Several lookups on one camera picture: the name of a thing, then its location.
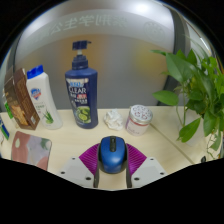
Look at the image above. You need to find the small jar with white lid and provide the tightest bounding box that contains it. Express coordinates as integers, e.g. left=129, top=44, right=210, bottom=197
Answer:
left=125, top=104, right=154, bottom=137

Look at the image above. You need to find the white plant pot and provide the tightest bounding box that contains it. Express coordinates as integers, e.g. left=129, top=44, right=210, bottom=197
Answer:
left=181, top=107, right=208, bottom=138

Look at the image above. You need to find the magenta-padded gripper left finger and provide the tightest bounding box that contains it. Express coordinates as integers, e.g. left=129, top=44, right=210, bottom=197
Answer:
left=59, top=143, right=102, bottom=189

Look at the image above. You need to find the pastel patterned mouse pad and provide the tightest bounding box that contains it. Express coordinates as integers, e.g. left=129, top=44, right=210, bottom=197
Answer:
left=10, top=130, right=53, bottom=172

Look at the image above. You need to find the blue and black computer mouse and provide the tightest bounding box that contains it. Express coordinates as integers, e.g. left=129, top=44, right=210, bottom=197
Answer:
left=98, top=135, right=128, bottom=174

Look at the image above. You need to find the crumpled white tissue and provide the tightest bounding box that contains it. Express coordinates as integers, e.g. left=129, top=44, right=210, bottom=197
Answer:
left=103, top=108, right=125, bottom=131

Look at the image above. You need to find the dark blue pump bottle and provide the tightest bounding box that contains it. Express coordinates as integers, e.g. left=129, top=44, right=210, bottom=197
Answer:
left=64, top=40, right=99, bottom=130

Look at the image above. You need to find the green leafy plant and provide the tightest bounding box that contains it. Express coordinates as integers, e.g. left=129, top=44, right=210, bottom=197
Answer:
left=149, top=48, right=224, bottom=159

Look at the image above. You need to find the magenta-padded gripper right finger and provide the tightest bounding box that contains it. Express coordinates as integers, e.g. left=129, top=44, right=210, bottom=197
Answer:
left=125, top=143, right=168, bottom=189

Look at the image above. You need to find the white bottle with blue cap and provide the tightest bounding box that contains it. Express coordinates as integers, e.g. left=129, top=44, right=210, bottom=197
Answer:
left=25, top=64, right=64, bottom=130

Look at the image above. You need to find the brown cracker box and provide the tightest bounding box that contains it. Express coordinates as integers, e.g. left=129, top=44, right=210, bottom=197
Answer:
left=3, top=68, right=41, bottom=131

